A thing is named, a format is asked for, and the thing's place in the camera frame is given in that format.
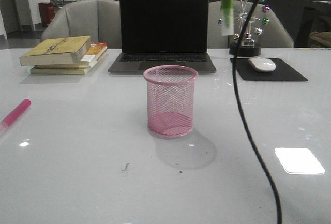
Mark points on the red trash bin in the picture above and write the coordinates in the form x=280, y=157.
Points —
x=47, y=13

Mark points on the white computer mouse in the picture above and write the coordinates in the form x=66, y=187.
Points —
x=262, y=64

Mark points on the green highlighter pen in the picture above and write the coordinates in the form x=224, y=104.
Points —
x=227, y=1

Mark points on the orange middle book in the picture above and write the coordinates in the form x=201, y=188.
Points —
x=94, y=53

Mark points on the grey right armchair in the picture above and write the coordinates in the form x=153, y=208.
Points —
x=274, y=34

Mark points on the grey open laptop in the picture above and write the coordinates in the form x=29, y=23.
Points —
x=163, y=32

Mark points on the bottom book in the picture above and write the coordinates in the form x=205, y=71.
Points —
x=68, y=69

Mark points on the pink highlighter pen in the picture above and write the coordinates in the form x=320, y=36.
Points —
x=15, y=114

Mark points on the ferris wheel desk toy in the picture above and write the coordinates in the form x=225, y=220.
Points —
x=244, y=23

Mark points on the yellow top book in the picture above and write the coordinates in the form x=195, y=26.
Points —
x=57, y=51

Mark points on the dark chair far right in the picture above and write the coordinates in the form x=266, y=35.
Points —
x=315, y=17

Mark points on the pink mesh pen holder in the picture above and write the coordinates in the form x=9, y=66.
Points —
x=170, y=98

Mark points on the black mouse pad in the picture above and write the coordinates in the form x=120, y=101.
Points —
x=282, y=73

